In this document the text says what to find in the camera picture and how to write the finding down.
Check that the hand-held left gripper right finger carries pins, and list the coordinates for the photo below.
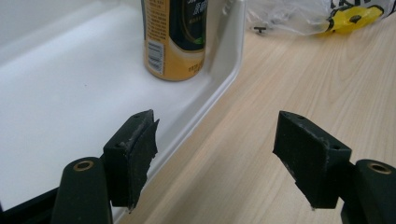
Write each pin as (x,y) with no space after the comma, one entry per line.
(311,158)

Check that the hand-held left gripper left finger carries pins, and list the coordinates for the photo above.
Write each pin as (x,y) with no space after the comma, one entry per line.
(130,161)

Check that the white plastic tray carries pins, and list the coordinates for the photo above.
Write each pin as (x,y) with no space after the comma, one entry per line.
(62,102)

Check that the orange drink bottle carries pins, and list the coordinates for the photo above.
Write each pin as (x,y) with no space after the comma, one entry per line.
(174,40)

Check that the clear printed plastic bag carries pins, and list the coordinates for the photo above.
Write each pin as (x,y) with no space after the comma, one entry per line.
(351,17)

